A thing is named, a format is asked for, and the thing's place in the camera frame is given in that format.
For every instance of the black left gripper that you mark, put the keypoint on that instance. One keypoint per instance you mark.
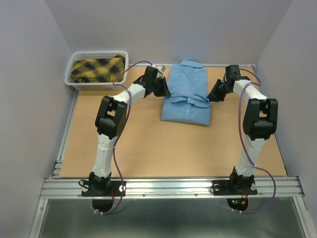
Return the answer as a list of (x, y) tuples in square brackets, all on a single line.
[(164, 91)]

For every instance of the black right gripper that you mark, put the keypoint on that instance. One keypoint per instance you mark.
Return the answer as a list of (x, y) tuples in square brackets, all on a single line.
[(214, 96)]

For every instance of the light blue long sleeve shirt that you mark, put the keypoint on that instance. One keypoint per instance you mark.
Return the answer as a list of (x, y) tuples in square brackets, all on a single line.
[(187, 102)]

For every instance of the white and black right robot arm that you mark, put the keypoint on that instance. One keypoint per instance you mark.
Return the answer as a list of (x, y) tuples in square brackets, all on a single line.
[(255, 127)]

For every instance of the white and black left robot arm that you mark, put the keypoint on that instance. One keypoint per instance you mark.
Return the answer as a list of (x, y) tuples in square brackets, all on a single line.
[(111, 120)]

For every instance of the yellow plaid shirt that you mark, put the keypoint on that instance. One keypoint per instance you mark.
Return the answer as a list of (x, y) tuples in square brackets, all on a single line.
[(98, 70)]

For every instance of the white plastic basket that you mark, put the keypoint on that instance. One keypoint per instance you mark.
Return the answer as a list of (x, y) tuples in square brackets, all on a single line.
[(95, 55)]

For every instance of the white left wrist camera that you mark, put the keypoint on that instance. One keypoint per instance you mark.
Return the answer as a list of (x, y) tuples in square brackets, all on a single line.
[(161, 68)]

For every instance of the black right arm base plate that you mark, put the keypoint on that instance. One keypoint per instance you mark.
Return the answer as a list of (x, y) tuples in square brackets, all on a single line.
[(240, 190)]

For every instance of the aluminium mounting rail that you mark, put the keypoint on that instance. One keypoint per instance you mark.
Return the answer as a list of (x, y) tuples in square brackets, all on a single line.
[(155, 188)]

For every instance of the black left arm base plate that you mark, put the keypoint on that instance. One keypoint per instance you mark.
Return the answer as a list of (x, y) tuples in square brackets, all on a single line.
[(102, 199)]

